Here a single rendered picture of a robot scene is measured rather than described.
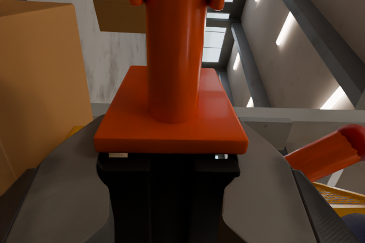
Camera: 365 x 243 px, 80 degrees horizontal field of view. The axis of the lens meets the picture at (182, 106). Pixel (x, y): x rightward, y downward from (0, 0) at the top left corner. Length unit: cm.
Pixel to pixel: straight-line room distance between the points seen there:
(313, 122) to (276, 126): 25
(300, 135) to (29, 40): 144
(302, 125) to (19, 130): 140
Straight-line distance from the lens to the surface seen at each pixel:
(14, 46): 23
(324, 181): 350
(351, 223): 39
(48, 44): 27
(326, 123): 156
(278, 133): 138
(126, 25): 151
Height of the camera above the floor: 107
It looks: 4 degrees up
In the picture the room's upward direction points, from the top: 92 degrees clockwise
